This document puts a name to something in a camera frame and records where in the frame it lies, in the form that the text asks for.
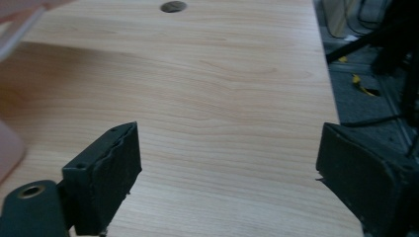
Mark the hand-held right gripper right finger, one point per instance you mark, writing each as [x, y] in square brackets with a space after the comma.
[359, 177]

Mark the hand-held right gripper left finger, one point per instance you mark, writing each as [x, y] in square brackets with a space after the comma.
[105, 177]

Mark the yellow tape piece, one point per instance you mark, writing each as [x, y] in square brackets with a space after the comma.
[357, 81]
[343, 59]

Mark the white paper scrap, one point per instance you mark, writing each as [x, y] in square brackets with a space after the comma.
[351, 38]

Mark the black metal stand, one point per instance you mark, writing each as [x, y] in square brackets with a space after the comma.
[395, 39]

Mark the white cabinet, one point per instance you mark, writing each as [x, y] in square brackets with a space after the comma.
[334, 16]

